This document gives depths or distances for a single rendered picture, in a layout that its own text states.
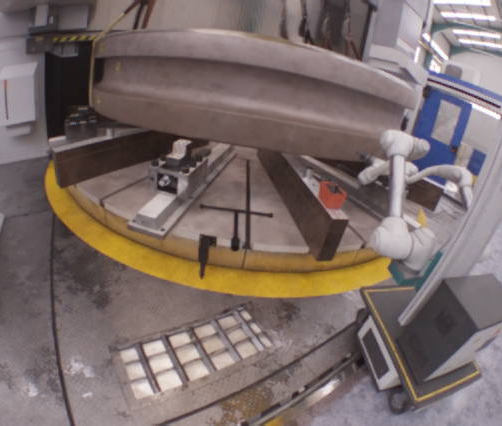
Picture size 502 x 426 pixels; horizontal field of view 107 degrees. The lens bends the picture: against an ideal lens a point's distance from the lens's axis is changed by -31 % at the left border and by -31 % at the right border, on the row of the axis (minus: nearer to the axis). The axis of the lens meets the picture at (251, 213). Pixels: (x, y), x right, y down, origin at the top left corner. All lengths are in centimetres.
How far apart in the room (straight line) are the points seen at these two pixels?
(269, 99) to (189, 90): 69
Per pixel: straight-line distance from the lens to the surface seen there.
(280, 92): 228
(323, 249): 193
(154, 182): 217
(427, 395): 169
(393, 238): 145
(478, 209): 148
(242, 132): 218
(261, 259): 214
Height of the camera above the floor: 150
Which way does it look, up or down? 30 degrees down
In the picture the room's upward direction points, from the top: 11 degrees clockwise
